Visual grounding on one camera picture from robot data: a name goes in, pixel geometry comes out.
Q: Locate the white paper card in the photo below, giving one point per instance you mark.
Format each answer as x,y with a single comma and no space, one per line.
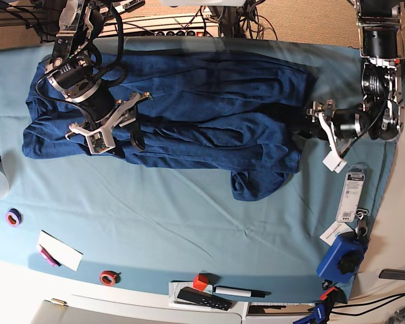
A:
66,255

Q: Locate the blue box with knob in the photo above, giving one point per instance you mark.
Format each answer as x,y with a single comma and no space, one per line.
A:
343,258

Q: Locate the power strip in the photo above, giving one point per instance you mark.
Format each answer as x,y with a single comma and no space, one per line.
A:
194,24

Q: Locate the red tape roll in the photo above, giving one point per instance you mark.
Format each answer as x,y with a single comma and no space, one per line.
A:
109,278

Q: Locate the white label card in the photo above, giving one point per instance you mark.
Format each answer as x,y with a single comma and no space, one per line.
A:
333,231

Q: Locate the dark blue t-shirt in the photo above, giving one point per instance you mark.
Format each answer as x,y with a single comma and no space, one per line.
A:
217,110

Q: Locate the white marker pen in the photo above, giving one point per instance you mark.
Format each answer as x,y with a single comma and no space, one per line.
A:
240,292

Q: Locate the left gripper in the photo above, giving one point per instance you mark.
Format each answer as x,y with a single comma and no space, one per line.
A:
323,121

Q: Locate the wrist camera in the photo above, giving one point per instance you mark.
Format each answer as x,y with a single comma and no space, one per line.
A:
334,162
98,144

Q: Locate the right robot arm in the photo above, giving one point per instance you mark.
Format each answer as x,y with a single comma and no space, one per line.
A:
76,71

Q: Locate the light blue table cloth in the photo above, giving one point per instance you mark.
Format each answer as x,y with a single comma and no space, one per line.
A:
152,225

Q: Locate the black remote control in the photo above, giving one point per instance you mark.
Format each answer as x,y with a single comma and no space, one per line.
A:
197,297

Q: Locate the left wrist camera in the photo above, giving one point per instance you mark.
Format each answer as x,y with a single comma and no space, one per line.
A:
334,162

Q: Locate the red cube block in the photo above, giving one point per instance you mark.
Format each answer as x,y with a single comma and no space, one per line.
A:
200,282

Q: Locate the packaged tool blister pack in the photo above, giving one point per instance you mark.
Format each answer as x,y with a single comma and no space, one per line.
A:
351,193

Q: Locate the blue spring clamp bottom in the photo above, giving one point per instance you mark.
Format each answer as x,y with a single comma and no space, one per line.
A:
319,314

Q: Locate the orange clamp bottom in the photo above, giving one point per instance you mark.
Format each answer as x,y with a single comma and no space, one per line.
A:
330,292

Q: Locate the black phone device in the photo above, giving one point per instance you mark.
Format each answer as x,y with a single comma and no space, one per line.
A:
392,274

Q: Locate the purple tape roll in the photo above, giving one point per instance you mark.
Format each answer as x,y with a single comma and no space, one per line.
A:
13,217

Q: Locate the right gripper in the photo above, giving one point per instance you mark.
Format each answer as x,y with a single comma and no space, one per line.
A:
125,114

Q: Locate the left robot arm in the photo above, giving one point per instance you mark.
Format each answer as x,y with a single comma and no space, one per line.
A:
380,115

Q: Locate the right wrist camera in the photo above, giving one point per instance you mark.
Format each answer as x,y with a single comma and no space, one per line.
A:
98,144

